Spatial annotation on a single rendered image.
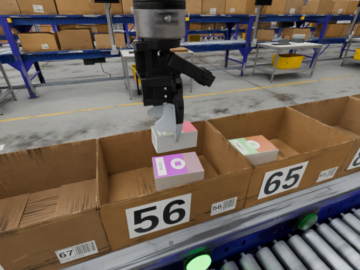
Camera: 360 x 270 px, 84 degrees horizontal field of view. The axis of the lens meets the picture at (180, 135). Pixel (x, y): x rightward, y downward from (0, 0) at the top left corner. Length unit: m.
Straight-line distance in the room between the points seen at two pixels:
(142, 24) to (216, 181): 0.38
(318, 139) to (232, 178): 0.47
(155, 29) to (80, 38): 4.27
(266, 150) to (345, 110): 0.61
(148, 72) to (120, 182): 0.46
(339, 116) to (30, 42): 4.62
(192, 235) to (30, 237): 0.36
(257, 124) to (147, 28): 0.68
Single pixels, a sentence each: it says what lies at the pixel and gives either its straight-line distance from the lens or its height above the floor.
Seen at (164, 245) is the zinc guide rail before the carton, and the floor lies 0.89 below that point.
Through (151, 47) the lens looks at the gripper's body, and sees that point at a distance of 0.39.
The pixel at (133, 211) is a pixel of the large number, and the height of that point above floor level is 1.01.
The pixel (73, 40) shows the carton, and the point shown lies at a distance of 4.64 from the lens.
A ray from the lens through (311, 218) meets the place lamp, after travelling 0.81.
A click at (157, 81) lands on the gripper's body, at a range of 0.39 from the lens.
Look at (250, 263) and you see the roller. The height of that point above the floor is 0.75.
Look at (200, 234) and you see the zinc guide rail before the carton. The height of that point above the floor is 0.89.
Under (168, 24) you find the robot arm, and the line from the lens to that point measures 0.37.
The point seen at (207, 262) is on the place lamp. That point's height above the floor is 0.82.
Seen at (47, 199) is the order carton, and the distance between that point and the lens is 0.80.
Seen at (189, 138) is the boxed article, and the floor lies 1.14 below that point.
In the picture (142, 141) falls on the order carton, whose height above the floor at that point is 1.01.
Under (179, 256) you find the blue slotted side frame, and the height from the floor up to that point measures 0.87.
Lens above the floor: 1.40
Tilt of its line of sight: 31 degrees down
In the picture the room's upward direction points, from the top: straight up
